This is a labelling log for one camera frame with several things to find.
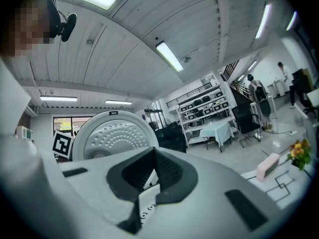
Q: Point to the black staircase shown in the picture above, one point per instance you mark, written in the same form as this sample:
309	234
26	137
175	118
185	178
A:
238	91

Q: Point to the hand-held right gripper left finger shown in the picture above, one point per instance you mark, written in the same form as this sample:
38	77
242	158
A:
117	180

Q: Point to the small white cabinet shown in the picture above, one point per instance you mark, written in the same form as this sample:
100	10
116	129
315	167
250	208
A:
25	133

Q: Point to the black head-mounted camera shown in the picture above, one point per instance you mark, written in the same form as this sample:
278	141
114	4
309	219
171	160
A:
67	27

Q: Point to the white rice cooker lid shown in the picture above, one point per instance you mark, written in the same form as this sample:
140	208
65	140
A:
117	136

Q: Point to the person's head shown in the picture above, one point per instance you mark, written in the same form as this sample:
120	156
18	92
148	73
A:
25	26

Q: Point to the white rice cooker body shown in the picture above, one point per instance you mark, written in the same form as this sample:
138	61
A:
148	208

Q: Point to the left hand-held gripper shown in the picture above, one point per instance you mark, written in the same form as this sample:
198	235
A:
62	144

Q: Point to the white line-pattern placemat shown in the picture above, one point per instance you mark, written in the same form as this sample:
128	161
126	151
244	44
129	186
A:
284	183

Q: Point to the long ceiling light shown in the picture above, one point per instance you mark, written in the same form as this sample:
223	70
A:
169	55
118	102
291	20
58	98
263	21

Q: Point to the black cabinet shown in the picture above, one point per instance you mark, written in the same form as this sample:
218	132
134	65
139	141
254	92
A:
172	138

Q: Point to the white shelving rack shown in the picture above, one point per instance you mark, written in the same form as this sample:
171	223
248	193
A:
207	108

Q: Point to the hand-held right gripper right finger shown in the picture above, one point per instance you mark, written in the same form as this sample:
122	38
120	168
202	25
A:
184	178

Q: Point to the white power strip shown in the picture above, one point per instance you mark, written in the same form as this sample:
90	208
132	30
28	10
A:
292	133

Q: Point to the yellow flower plant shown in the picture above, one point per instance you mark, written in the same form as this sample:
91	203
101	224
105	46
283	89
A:
300	153

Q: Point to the pink alarm clock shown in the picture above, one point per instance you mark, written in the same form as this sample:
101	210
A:
268	167

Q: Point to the black office chair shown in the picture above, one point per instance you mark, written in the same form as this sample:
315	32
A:
245	121

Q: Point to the table with white cloth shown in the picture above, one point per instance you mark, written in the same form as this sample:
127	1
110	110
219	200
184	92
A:
216	131

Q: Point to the window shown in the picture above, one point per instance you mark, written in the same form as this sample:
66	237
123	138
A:
63	124

